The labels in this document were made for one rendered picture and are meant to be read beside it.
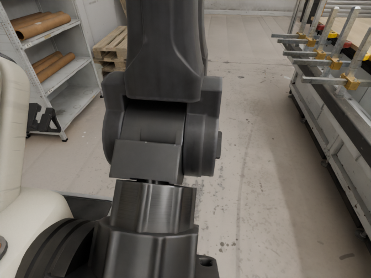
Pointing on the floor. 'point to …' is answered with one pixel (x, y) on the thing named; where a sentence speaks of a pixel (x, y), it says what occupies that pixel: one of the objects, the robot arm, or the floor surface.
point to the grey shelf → (64, 111)
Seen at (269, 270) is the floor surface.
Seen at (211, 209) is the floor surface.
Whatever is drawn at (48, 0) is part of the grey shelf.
